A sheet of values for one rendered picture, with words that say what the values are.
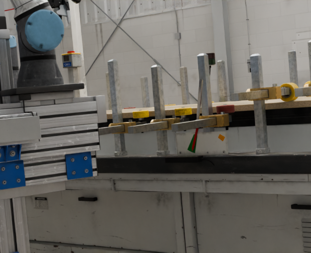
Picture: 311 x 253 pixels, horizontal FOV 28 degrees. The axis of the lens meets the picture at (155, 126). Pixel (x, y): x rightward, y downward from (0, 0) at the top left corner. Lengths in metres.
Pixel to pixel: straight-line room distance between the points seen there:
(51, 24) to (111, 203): 1.70
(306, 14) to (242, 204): 7.37
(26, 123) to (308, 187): 1.21
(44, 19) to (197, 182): 1.22
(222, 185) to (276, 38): 7.68
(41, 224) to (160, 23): 7.92
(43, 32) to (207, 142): 1.08
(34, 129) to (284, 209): 1.39
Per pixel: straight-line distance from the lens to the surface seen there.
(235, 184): 2.73
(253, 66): 2.61
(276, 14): 10.35
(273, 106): 2.79
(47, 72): 2.04
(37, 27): 1.91
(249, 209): 2.98
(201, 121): 2.59
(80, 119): 2.07
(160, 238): 3.28
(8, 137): 1.88
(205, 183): 2.80
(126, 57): 11.79
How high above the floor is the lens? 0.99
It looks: 3 degrees down
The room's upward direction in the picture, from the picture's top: 5 degrees counter-clockwise
